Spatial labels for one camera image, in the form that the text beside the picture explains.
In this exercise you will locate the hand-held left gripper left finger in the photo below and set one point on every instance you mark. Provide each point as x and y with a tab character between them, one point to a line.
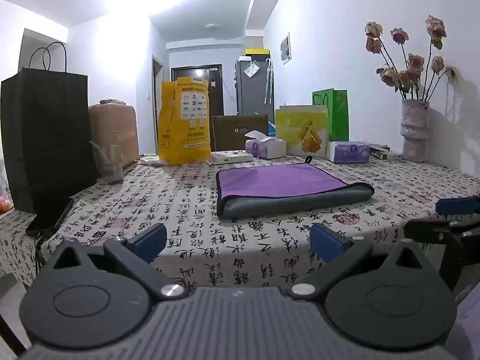
150	238

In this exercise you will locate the yellow-green gift bag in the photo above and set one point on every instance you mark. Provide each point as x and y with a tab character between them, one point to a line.
300	131

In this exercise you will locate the dark brown storage box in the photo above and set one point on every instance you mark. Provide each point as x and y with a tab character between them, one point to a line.
240	131

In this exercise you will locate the round ceiling lamp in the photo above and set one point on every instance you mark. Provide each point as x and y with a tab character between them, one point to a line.
212	26

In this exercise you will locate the yellow box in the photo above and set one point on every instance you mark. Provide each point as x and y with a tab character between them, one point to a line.
257	52

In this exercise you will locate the dried rose bouquet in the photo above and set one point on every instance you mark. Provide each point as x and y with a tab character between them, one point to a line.
412	67

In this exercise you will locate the purple tissue pack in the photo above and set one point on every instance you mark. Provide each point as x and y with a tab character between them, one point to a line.
348	152
268	148

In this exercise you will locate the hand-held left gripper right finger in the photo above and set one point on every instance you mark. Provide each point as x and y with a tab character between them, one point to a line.
325	242

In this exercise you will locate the green paper bag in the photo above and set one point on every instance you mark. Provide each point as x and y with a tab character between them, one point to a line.
338	116

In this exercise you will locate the wall picture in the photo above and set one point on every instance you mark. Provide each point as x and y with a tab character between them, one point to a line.
285	47

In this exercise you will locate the white paper note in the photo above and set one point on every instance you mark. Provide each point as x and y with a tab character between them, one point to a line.
251	69

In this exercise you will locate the black smartphone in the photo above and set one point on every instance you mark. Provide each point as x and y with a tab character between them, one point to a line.
52	215

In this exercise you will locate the purple and grey towel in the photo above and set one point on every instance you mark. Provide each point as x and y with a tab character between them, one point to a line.
277	182

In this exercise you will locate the grey refrigerator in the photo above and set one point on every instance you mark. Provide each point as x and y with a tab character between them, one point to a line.
253	93

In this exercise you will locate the black paper bag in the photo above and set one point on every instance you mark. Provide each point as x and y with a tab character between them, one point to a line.
45	138

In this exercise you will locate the calligraphy printed tablecloth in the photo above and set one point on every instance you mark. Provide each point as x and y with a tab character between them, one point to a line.
157	198

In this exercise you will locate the clear glass cup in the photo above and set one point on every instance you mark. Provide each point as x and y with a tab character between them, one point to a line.
108	165

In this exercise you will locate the dark brown door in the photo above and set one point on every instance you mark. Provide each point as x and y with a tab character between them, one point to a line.
195	73

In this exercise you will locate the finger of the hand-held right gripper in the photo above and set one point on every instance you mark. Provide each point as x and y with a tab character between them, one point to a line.
438	234
458	205

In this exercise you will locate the crumpled white plastic wrap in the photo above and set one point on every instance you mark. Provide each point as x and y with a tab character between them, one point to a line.
152	160

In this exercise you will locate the white flat box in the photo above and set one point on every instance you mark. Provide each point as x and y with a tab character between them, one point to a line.
230	157

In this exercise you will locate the yellow plastic bag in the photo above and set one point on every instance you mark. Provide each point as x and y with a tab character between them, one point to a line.
183	127

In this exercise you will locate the small red and green box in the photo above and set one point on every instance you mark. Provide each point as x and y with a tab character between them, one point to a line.
386	153

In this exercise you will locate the pale purple cloth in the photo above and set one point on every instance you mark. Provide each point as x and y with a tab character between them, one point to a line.
468	315

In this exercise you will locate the brown suitcase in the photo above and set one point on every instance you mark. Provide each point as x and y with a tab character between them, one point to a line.
116	127

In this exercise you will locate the textured pale vase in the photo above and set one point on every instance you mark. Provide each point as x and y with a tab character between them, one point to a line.
414	135

